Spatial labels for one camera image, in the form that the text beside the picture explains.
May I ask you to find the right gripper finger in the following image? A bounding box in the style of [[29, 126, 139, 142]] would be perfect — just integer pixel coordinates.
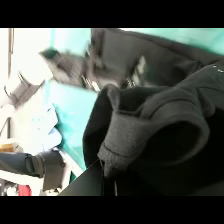
[[58, 159, 105, 197]]

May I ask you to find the black garment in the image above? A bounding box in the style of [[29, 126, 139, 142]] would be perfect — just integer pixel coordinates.
[[81, 28, 224, 197]]

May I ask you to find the pale lilac garment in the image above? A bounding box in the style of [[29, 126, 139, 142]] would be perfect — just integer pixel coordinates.
[[12, 94, 64, 156]]

